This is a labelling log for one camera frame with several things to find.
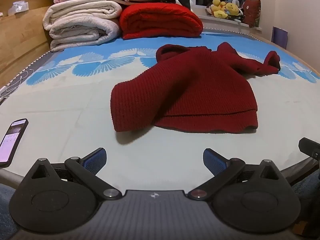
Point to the white windowsill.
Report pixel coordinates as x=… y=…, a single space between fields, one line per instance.
x=220 y=22

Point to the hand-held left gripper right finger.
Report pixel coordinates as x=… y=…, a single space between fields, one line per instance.
x=214 y=161

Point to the dark red knit sweater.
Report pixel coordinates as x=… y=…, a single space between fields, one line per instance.
x=190 y=90

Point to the yellow duck plush toy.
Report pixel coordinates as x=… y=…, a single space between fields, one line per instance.
x=217 y=6

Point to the blue and white bed sheet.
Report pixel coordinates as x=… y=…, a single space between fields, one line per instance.
x=75 y=120

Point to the wooden bed frame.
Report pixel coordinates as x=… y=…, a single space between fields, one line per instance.
x=20 y=42

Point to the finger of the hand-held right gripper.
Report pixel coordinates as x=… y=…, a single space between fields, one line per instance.
x=308 y=147

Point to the cream folded blanket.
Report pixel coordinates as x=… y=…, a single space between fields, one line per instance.
x=82 y=10

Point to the smartphone in black case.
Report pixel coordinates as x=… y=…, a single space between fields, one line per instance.
x=11 y=142

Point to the bright red folded blanket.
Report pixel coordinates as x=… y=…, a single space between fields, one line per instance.
x=160 y=21

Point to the dark red cushion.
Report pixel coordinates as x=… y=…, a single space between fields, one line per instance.
x=252 y=12

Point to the clear plastic tissue pack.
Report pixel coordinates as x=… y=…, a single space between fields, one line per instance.
x=18 y=8

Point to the yellow bear plush toy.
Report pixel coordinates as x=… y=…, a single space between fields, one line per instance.
x=232 y=8

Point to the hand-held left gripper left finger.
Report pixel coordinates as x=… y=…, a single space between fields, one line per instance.
x=95 y=161

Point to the white folded quilt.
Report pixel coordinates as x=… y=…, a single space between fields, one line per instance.
x=82 y=32

